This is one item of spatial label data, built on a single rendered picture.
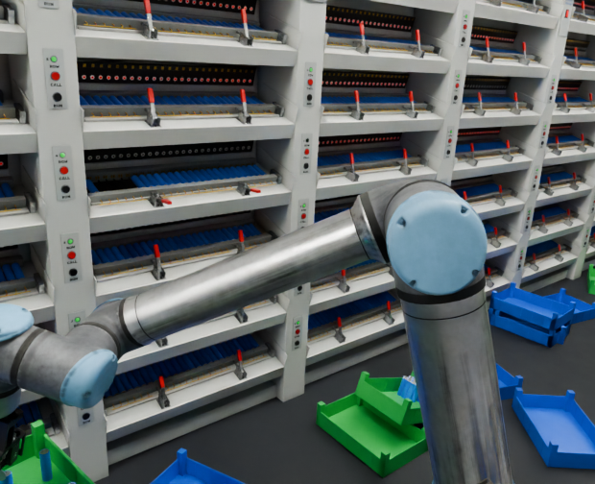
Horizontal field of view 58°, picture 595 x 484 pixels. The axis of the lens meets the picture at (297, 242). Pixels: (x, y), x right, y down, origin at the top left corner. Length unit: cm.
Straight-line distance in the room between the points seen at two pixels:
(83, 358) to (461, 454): 55
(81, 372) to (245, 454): 96
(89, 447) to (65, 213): 65
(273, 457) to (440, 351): 107
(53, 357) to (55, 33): 71
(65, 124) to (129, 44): 23
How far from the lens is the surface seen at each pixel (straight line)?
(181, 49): 141
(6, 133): 129
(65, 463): 121
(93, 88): 151
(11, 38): 129
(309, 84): 162
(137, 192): 144
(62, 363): 87
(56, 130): 131
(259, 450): 175
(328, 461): 173
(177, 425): 179
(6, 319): 91
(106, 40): 134
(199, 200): 149
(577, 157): 312
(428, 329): 71
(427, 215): 65
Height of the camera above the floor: 111
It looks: 18 degrees down
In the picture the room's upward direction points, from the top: 3 degrees clockwise
